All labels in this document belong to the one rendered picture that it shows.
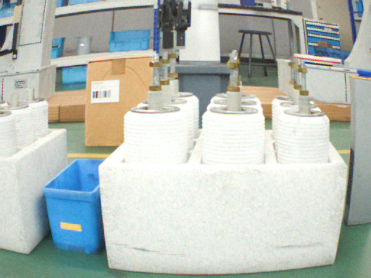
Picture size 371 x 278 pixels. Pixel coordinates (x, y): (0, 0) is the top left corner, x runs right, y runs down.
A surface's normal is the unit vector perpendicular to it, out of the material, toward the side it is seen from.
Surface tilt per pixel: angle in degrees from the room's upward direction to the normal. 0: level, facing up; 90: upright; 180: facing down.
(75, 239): 92
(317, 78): 90
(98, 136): 89
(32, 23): 90
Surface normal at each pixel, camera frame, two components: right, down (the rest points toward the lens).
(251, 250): -0.09, 0.15
